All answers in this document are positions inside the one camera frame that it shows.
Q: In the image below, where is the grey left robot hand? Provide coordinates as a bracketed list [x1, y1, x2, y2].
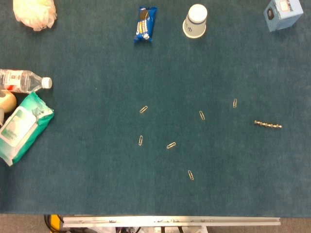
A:
[0, 93, 6, 128]

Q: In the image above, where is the white paper cup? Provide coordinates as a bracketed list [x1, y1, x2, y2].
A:
[182, 3, 208, 39]

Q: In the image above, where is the yellow round onion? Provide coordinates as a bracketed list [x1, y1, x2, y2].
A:
[0, 91, 17, 114]

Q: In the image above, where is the green wet wipes pack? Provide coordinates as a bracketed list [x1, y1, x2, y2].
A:
[0, 91, 55, 167]

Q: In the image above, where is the clear plastic water bottle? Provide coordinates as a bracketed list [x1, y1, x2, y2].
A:
[0, 68, 53, 94]

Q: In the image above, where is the crumpled white plastic bag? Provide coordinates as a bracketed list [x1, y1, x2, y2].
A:
[13, 0, 58, 32]

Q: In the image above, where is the teal felt table cloth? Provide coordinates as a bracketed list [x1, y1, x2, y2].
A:
[0, 0, 311, 216]

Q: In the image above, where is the blue cookie packet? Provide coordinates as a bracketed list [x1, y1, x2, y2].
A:
[133, 5, 158, 44]

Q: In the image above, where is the light blue cardboard box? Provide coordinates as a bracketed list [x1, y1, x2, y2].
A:
[263, 0, 304, 33]

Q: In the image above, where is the black cable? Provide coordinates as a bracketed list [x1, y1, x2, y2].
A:
[43, 214, 54, 231]

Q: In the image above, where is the aluminium profile rail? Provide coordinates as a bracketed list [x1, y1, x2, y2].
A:
[62, 216, 281, 228]

